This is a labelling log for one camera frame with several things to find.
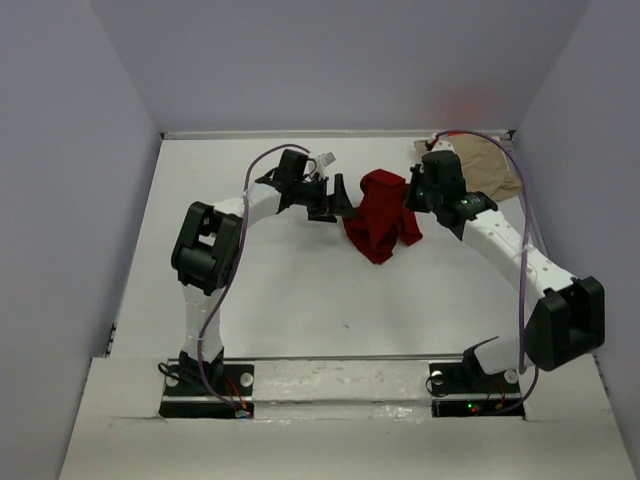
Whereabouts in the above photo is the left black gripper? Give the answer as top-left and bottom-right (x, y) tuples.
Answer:
(291, 174), (356, 224)

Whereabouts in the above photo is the red t shirt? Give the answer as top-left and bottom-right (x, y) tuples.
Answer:
(343, 169), (423, 265)

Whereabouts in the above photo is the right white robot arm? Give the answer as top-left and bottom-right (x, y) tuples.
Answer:
(405, 143), (605, 392)

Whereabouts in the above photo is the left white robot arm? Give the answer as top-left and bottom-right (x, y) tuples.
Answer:
(170, 144), (356, 395)

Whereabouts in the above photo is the beige t shirt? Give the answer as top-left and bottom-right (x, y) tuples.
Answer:
(434, 133), (521, 202)

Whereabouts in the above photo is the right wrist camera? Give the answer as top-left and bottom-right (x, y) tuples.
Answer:
(424, 134), (455, 152)

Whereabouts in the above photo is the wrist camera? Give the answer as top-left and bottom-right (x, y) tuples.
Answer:
(424, 134), (455, 152)
(307, 152), (336, 181)

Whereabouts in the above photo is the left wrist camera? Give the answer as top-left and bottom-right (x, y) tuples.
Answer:
(307, 152), (336, 181)

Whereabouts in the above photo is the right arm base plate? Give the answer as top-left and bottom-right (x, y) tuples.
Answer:
(425, 362), (525, 418)

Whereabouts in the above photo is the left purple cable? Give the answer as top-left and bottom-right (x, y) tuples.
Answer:
(197, 144), (314, 406)

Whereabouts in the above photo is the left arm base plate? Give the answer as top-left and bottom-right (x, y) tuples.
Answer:
(157, 361), (255, 420)

